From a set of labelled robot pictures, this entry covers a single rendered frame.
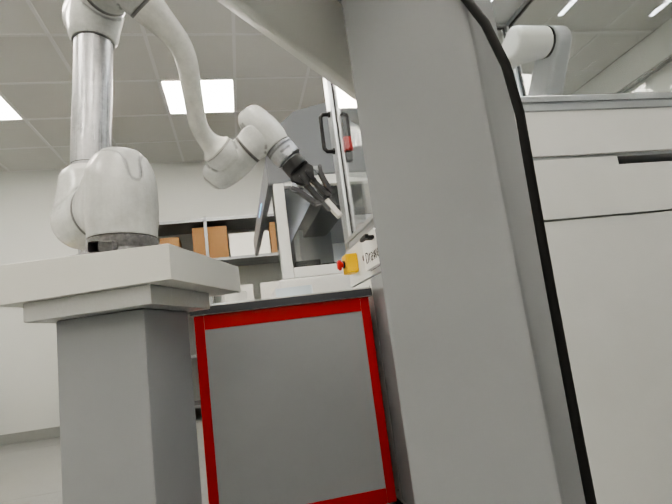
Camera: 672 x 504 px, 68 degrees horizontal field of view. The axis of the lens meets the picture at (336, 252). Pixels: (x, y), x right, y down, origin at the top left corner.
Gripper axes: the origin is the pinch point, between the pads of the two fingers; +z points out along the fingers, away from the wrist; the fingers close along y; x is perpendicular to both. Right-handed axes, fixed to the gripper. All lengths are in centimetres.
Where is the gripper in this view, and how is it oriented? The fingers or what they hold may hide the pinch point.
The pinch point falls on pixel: (332, 208)
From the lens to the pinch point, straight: 157.3
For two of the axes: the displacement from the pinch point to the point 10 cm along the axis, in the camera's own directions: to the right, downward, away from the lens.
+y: 7.3, -6.4, 2.7
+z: 6.6, 7.5, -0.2
